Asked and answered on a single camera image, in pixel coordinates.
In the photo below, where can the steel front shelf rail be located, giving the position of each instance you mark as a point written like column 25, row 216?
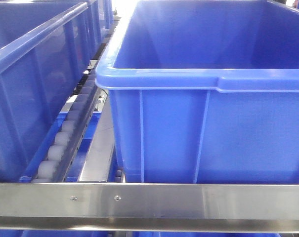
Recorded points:
column 150, row 207

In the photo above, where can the white roller conveyor track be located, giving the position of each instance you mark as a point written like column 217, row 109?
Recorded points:
column 66, row 142

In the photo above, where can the large blue target bin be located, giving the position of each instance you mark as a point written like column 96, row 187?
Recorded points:
column 205, row 91

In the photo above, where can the blue bin left neighbour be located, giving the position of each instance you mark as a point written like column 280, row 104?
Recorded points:
column 45, row 47

